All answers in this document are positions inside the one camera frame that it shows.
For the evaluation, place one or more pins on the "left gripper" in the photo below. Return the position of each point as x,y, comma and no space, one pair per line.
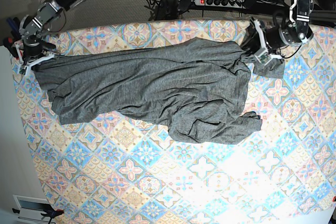
269,41

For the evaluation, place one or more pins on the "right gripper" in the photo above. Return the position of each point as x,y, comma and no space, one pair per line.
32,54

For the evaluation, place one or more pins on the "grey t-shirt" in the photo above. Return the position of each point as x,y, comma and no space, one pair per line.
197,89

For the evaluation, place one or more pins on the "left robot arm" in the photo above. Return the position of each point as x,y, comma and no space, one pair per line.
290,29

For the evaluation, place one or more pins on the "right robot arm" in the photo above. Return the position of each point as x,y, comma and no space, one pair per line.
32,28

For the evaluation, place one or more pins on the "red black clamp upper left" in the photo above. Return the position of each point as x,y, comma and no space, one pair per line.
10,44

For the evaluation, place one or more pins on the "white floor vent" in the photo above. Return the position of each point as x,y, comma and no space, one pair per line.
31,209

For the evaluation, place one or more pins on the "black clamp lower left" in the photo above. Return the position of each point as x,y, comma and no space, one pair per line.
50,213

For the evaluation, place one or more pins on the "blue handled clamp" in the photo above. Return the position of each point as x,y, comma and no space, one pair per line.
14,24

